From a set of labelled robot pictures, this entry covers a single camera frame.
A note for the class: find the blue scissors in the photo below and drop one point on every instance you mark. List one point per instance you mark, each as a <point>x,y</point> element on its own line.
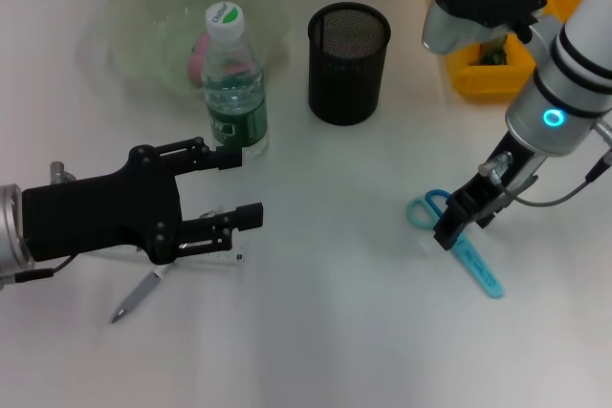
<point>483,274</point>

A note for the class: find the yellow plastic bin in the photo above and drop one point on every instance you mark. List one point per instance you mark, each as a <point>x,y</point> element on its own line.
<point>483,78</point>

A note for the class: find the translucent green fruit bowl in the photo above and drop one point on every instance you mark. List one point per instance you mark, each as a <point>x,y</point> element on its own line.
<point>143,26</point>

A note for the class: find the silver ballpoint pen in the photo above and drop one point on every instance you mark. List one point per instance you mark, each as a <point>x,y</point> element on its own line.
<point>138,293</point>

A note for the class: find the black mesh pen holder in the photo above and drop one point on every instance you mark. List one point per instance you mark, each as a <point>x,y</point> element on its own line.
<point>346,78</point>

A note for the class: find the clear water bottle green label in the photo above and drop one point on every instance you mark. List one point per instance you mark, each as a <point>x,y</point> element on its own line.
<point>234,92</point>

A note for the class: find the clear plastic ruler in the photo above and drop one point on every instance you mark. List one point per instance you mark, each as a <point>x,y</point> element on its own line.
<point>235,256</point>

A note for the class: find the green plastic wrapper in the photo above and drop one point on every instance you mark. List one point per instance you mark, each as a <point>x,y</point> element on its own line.
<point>492,57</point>

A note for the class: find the pink toy peach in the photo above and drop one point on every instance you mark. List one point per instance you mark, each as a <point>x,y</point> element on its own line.
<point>197,61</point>

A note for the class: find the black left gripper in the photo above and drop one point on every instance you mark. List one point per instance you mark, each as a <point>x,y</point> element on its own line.
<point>105,217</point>

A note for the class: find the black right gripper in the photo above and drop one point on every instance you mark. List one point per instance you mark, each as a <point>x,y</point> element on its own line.
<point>521,159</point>

